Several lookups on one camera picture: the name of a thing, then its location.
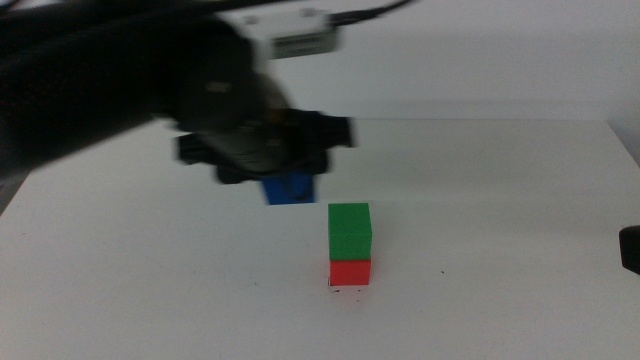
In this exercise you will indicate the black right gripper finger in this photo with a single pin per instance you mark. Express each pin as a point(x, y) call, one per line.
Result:
point(631, 250)

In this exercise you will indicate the blue cube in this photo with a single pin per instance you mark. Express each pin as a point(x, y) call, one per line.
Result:
point(290, 190)

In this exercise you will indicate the green cube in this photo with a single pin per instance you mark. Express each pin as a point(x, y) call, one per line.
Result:
point(350, 230)

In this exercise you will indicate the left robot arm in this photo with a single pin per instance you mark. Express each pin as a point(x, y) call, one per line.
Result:
point(100, 75)

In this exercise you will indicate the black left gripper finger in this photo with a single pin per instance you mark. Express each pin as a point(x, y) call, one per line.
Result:
point(314, 167)
point(237, 176)

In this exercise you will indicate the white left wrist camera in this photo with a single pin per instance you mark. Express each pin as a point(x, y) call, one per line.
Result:
point(297, 35)

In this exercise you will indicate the red cube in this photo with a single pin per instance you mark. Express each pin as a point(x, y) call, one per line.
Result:
point(350, 272)

